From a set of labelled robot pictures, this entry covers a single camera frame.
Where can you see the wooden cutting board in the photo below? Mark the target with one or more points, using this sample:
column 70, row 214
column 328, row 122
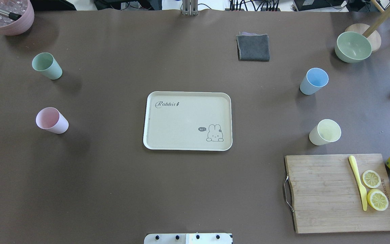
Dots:
column 325, row 197

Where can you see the green plastic cup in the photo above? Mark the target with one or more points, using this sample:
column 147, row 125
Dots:
column 47, row 65

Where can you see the green plastic bowl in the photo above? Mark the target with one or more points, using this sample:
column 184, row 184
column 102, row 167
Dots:
column 352, row 47

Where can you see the pink bowl with ice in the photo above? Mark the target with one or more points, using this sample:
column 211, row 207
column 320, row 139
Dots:
column 9, row 27

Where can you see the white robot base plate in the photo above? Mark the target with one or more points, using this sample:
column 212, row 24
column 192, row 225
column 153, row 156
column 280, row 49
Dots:
column 188, row 238

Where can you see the lemon slice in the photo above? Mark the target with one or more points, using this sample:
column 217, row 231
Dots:
column 371, row 179
column 377, row 200

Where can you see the aluminium frame post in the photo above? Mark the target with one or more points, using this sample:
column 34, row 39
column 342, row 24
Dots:
column 189, row 7

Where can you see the folded grey cloth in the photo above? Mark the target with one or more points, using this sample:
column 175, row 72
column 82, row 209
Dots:
column 253, row 47

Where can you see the lower lemon slice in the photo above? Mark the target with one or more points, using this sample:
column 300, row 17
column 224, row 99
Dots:
column 377, row 200

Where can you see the blue plastic cup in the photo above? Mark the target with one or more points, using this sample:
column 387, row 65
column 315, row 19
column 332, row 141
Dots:
column 314, row 80

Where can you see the pale yellow plastic cup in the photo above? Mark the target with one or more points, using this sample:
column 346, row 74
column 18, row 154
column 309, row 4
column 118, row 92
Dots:
column 326, row 131

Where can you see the yellow plastic knife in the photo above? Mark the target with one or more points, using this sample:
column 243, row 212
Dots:
column 362, row 189

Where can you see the upper lemon slice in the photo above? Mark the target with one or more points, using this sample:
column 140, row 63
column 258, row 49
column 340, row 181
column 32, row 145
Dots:
column 371, row 179

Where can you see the cream rabbit tray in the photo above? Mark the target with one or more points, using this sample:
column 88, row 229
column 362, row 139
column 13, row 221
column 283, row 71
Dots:
column 188, row 121

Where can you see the pink plastic cup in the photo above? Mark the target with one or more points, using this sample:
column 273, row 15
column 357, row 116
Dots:
column 52, row 120

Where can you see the wooden stand with round base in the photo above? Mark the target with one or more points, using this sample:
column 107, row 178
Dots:
column 370, row 32

